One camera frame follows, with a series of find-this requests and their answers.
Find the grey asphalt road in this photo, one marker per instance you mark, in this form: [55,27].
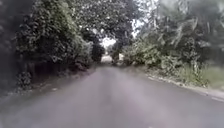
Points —
[110,100]

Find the row of leafy bushes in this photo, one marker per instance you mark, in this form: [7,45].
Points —
[173,43]

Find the row of dense trees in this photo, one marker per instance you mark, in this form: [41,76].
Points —
[50,33]

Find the dirt roadside strip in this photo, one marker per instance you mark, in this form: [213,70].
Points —
[40,87]

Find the pale concrete kerb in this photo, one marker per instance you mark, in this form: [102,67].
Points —
[186,86]

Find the grass verge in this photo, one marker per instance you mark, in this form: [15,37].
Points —
[213,76]

